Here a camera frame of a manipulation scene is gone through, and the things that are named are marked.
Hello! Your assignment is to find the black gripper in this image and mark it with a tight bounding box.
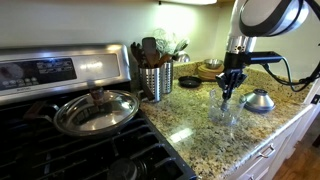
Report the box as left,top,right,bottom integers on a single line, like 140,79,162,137
215,51,250,101

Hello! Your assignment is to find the blue hub processor blade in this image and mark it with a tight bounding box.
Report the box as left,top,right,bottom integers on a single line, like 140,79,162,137
219,96,232,113

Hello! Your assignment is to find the small steel bowl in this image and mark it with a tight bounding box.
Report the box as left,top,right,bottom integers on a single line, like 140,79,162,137
203,58,224,70

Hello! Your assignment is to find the wooden bowl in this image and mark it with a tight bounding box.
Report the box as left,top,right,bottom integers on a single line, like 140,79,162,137
197,63,225,76

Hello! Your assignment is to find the round wooden board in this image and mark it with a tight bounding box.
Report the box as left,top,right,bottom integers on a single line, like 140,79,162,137
198,71,222,82

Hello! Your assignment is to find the silver pot lid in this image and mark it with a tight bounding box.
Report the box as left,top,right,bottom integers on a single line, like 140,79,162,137
244,88,276,114

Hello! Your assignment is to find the black cast iron skillet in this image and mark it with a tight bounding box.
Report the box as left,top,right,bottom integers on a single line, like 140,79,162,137
178,75,203,89

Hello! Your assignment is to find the steel ladle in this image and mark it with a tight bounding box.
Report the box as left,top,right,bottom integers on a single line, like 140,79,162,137
173,49,192,64

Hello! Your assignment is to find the perforated steel utensil holder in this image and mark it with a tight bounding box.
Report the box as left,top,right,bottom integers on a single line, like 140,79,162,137
139,64,163,103
161,60,174,94

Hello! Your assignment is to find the wooden spoon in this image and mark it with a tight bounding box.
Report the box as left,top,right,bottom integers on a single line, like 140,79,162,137
155,53,173,68

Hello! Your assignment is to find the dark wooden spatula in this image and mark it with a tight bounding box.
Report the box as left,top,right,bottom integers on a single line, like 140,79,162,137
142,37,158,69

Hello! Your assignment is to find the under cabinet light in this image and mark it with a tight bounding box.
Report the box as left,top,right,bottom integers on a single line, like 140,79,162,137
158,0,218,6

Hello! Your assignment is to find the black slotted spoon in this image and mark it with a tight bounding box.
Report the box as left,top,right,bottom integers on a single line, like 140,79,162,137
129,41,145,69

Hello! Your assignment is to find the steel pan lid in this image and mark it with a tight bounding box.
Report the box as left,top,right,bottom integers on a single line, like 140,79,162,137
53,87,141,136

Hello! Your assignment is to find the stainless gas stove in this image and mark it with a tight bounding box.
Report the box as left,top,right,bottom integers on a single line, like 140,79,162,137
0,43,198,180

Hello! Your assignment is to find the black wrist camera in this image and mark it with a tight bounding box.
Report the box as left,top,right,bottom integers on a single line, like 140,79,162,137
248,50,284,65

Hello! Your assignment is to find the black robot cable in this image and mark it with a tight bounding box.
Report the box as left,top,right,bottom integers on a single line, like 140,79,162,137
261,56,320,93

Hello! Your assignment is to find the wire whisk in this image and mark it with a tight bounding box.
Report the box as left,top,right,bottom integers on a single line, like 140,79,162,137
152,28,179,56

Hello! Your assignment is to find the metal drawer handle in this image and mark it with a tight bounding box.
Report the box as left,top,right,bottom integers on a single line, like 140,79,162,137
257,143,276,159

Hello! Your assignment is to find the steel pan brown handle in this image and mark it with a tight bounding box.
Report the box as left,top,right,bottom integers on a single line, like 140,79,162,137
23,84,157,138

